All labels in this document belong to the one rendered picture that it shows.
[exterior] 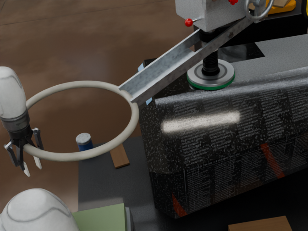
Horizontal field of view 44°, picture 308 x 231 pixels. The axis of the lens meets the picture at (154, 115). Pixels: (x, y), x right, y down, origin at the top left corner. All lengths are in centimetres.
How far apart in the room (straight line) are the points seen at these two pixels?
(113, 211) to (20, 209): 36
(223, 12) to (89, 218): 89
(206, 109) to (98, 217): 72
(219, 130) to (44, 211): 96
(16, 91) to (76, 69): 235
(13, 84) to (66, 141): 163
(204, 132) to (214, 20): 49
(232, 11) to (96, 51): 239
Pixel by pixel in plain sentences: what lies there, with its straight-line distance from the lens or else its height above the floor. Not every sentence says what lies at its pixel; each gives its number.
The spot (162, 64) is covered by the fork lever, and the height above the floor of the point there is 95.
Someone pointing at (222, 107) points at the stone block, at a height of 75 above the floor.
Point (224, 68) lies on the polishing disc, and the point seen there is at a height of 85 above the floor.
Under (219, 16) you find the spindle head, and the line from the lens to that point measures 152.
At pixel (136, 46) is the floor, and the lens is 375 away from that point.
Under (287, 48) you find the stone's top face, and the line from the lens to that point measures 201.
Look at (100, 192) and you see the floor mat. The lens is 242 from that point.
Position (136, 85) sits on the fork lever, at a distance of 163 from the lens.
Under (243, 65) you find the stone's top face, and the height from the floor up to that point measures 82.
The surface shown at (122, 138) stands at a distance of 137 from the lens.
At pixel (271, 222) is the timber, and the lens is 209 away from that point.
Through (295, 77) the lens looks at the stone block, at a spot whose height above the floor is 80.
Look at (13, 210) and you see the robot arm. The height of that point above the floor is 112.
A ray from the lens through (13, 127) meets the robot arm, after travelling 133.
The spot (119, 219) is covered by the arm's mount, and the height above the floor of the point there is 85.
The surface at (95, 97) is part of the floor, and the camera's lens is 316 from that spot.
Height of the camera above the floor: 185
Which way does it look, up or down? 40 degrees down
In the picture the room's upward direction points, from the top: 8 degrees counter-clockwise
